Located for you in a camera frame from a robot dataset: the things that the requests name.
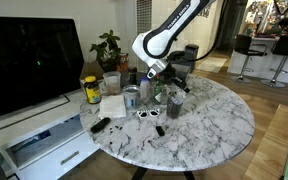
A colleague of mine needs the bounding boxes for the orange snack box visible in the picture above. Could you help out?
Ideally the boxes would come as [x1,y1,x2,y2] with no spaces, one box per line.
[116,52,130,73]

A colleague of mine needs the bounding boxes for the brown side table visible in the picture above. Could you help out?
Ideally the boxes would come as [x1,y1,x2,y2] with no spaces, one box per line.
[79,61,106,81]

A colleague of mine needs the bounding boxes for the white framed sunglasses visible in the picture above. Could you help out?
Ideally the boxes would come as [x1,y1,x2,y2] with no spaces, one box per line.
[136,107,161,120]

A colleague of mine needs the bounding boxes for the grey media device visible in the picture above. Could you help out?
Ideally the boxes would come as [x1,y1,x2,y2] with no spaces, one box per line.
[5,115,85,168]

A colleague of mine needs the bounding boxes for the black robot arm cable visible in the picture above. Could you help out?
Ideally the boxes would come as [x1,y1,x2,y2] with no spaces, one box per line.
[193,0,226,65]

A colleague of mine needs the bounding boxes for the metal drawer handle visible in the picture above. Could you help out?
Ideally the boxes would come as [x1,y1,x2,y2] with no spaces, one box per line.
[60,150,81,166]

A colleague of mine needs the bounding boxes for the clear cup dark contents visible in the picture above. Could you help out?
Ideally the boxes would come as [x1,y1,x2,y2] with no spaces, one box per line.
[165,93,185,120]

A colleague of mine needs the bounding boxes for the colourful cluttered shelf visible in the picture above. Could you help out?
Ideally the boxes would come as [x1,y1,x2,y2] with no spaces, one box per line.
[243,0,288,36]

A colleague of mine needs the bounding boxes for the light wooden bench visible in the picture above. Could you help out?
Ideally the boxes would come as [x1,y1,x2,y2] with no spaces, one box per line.
[241,103,288,180]

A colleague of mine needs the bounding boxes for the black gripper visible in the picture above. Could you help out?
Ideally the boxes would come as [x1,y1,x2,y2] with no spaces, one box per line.
[161,64,191,94]

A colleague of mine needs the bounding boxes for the clear cup brown contents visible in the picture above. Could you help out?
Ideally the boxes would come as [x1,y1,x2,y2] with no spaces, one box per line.
[102,71,122,97]

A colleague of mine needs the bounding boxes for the clear container with flower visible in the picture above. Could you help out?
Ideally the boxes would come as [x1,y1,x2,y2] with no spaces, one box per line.
[150,74,172,105]

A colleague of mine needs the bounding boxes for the white folded napkin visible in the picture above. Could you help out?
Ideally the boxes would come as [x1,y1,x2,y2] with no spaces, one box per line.
[97,94,128,120]

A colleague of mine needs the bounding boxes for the scattered dark beans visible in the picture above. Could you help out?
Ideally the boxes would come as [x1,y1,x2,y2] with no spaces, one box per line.
[109,125,124,133]

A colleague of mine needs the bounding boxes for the clear measuring cup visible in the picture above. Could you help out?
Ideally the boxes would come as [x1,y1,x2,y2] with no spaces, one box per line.
[170,89,186,102]

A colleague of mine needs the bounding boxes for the small black rectangular object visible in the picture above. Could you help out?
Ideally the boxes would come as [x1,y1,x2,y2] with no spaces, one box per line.
[154,125,166,137]

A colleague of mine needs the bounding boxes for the black flat screen television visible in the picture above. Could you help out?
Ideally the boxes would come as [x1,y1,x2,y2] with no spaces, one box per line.
[0,16,85,123]

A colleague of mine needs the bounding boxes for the black trash can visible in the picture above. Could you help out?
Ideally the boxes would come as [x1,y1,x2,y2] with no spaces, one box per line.
[184,43,200,64]

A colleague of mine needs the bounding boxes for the dark pepper grinder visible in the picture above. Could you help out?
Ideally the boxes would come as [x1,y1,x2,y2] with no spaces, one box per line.
[127,66,139,86]

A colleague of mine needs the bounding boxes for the black oblong remote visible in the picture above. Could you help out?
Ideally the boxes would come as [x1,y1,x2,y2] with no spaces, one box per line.
[89,116,112,135]

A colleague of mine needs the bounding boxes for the white media cabinet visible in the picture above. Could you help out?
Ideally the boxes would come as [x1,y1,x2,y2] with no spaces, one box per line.
[0,89,102,180]

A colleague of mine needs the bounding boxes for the green potted plant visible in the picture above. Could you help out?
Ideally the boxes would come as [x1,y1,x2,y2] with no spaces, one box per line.
[89,29,123,73]

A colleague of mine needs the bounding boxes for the wall picture collage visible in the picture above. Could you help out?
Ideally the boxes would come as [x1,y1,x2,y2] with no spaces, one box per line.
[198,3,214,19]

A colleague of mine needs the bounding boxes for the vitamin bottle yellow lid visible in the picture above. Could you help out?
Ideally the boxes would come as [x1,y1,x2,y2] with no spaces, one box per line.
[83,75,103,105]

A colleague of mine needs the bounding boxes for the white bottle blue cap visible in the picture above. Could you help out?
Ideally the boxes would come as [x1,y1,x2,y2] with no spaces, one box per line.
[139,76,151,101]

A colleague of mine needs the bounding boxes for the black table base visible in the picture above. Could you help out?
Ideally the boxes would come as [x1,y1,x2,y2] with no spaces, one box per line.
[130,166,197,180]

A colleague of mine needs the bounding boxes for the beige floor rug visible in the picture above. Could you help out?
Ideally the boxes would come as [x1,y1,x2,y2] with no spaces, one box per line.
[196,56,228,74]

